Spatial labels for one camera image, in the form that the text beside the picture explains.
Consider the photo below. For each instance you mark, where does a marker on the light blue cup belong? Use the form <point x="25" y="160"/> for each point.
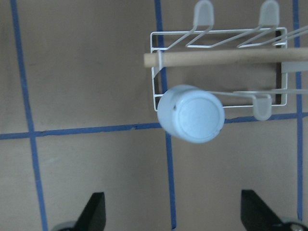
<point x="191" y="114"/>

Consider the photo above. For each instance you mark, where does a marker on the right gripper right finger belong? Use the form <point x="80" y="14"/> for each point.
<point x="256" y="215"/>

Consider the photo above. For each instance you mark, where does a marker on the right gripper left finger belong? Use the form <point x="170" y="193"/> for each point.
<point x="93" y="216"/>

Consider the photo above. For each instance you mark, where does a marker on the white wire cup rack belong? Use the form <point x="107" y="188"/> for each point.
<point x="266" y="43"/>

